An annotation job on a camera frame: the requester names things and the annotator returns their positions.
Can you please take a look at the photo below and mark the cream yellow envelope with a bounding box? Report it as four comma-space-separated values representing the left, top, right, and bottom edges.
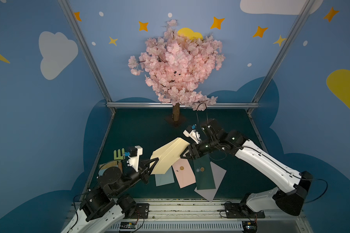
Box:
150, 137, 190, 175

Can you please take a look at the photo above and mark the green garden fork wooden handle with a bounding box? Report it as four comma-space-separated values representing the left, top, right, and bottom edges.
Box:
113, 148, 125, 161

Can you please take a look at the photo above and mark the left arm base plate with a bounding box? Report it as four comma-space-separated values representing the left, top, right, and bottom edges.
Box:
123, 203, 150, 219

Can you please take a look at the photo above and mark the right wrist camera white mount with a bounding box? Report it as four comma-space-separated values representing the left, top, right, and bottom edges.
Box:
183, 125, 201, 144

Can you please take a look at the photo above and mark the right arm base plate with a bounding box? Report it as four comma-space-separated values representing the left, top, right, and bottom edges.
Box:
224, 202, 265, 218

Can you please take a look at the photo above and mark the pink envelope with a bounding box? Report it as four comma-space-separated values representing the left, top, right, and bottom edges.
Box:
172, 159, 196, 188

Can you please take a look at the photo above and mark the dark green envelope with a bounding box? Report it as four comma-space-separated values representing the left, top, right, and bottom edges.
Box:
193, 154, 215, 190

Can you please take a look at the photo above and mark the aluminium rail front frame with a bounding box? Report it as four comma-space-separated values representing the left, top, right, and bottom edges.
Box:
64, 198, 307, 233

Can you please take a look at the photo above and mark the light teal envelope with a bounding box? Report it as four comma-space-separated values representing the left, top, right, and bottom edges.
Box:
155, 167, 175, 186

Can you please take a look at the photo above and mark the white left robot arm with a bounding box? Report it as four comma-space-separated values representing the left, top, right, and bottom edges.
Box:
62, 158, 159, 233

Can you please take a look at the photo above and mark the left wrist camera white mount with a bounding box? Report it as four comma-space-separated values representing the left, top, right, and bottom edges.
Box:
124, 146, 143, 172

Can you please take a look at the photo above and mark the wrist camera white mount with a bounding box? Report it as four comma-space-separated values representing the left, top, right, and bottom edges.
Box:
124, 146, 143, 172
183, 125, 201, 144

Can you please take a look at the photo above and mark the lavender envelope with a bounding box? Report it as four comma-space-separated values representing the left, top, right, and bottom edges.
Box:
194, 162, 227, 202

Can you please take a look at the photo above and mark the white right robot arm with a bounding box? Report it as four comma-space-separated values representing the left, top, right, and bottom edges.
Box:
180, 118, 315, 218

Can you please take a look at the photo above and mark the pink blossom artificial tree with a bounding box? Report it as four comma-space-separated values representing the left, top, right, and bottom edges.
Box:
128, 19, 225, 124

